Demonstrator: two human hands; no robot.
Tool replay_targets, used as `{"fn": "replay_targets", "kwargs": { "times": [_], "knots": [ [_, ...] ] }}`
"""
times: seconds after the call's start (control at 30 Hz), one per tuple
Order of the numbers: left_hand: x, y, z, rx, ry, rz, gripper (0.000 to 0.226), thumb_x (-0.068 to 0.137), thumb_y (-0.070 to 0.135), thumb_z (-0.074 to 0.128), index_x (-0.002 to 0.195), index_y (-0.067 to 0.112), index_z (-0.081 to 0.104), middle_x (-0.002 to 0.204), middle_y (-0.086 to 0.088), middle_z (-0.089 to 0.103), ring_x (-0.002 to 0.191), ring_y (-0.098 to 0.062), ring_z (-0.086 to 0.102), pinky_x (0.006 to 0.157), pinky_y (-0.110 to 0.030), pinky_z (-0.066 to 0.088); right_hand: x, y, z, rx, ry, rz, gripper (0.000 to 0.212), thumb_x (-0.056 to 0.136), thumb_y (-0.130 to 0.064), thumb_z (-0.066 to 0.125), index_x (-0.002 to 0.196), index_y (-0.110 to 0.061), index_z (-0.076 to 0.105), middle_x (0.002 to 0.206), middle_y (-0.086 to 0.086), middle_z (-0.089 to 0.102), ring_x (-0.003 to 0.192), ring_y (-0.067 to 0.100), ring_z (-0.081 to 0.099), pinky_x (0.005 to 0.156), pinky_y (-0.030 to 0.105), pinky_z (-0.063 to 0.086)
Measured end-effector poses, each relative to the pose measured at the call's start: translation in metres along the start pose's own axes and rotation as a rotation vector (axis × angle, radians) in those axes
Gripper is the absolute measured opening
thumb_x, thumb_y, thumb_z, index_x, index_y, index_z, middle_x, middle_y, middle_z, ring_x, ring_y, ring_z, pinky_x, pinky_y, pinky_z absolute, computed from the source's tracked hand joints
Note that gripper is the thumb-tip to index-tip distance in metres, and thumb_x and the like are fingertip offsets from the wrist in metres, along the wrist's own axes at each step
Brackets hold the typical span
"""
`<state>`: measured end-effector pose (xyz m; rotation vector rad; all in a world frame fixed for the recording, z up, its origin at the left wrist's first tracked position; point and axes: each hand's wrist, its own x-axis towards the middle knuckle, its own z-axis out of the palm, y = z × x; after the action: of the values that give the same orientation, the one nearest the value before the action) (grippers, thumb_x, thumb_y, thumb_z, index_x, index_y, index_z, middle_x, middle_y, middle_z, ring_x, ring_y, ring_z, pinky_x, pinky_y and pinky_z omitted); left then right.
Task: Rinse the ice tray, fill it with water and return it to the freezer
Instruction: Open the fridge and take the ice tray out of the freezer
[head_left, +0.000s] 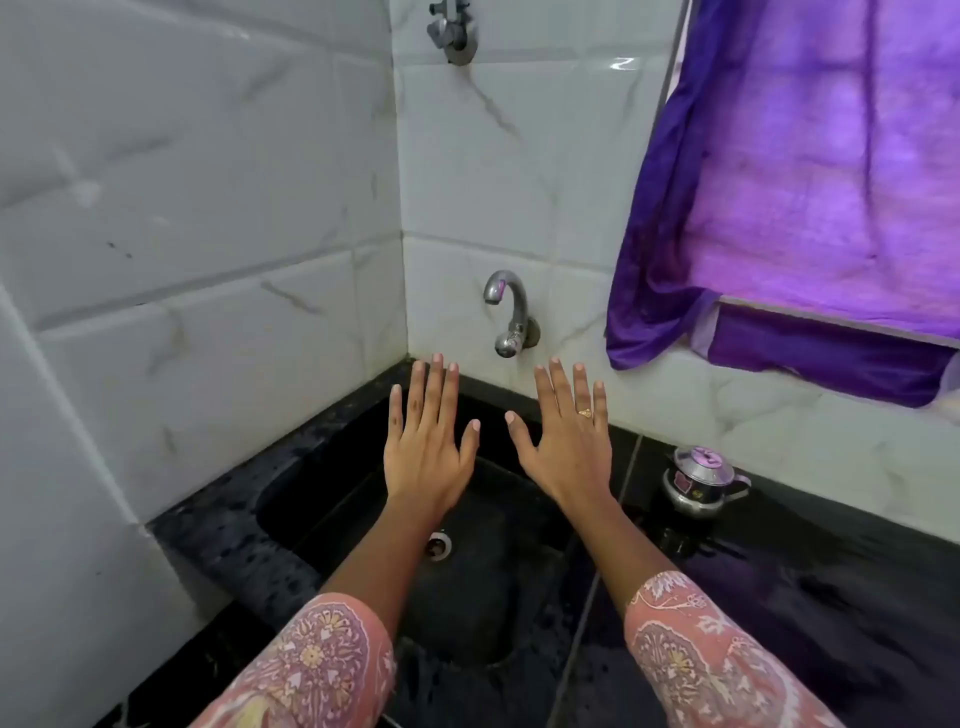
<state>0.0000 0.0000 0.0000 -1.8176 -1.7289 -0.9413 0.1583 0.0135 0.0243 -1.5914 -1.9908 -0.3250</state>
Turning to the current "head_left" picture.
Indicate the person's left hand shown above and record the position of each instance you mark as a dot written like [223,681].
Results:
[424,457]

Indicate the person's right hand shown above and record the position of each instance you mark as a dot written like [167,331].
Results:
[574,457]

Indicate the chrome wall tap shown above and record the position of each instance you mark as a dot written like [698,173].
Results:
[517,300]

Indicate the person's right forearm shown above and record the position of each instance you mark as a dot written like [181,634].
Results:
[615,547]

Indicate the person's left forearm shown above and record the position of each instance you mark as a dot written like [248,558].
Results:
[375,562]

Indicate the steel sink drain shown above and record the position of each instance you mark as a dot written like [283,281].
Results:
[439,544]

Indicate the small steel pot with lid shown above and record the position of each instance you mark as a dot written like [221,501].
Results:
[701,480]

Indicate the black sink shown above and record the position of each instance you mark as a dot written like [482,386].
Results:
[495,600]

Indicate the pink floral sleeve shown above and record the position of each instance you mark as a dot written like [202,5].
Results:
[697,660]
[315,667]

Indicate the purple curtain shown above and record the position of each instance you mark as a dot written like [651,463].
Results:
[787,150]

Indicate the chrome wall valve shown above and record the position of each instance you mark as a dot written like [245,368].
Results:
[454,34]

